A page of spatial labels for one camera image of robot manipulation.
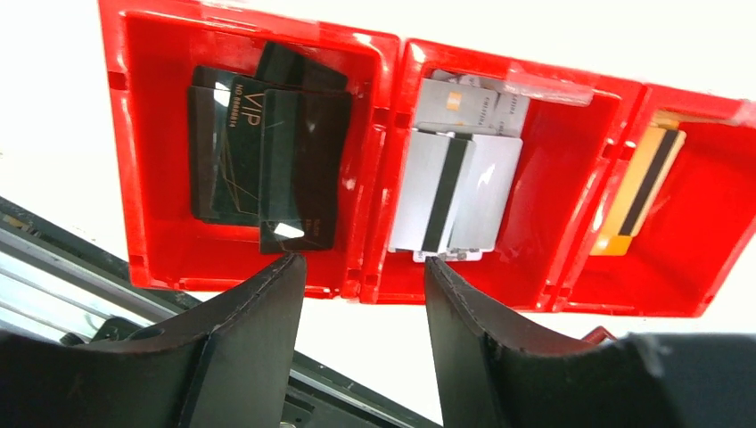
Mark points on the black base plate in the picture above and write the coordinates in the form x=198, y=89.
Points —
x=316, y=396

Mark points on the red plastic compartment tray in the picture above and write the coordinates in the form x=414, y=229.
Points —
x=573, y=158

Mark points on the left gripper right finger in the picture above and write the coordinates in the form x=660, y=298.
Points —
x=496, y=368

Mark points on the aluminium rail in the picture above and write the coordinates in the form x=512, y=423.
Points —
x=47, y=295

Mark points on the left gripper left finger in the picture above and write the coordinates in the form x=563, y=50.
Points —
x=224, y=363

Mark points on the gold brown card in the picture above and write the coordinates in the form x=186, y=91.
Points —
x=648, y=168

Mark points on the silver striped card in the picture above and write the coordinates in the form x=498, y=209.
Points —
x=453, y=194

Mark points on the black card in tray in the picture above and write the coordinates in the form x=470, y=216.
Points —
x=265, y=149

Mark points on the white chip card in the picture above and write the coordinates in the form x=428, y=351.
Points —
x=469, y=104

